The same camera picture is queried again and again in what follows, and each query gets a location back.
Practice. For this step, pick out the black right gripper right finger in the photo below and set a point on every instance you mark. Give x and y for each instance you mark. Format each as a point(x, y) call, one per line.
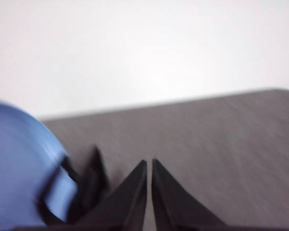
point(173, 207)

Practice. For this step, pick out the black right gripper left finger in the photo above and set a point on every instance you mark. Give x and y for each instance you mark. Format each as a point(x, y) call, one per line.
point(120, 207)

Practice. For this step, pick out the blue plate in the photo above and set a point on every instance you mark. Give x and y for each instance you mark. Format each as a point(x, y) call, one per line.
point(14, 156)

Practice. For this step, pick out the black plate rack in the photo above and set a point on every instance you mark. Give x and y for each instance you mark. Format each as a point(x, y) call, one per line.
point(91, 183)

